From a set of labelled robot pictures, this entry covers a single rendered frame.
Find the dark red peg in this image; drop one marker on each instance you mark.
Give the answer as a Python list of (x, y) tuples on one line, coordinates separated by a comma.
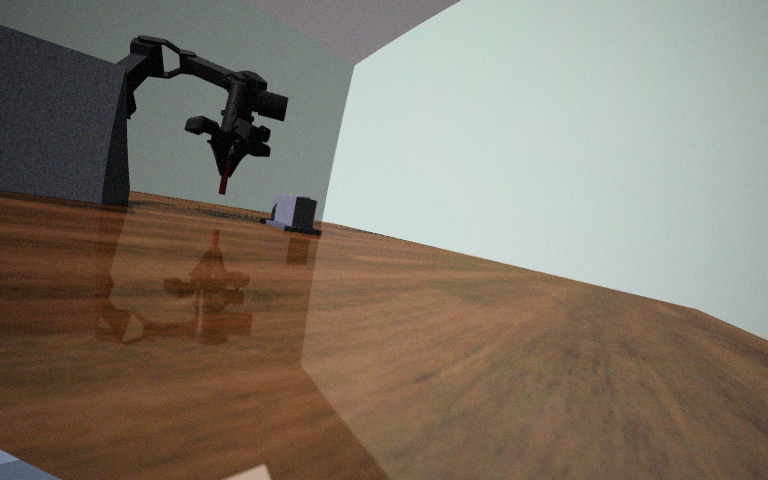
[(224, 178)]

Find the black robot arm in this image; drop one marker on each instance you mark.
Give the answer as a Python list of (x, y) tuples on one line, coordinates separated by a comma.
[(245, 88)]

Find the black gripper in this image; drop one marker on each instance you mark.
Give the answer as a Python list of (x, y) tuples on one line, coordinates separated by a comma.
[(222, 142)]

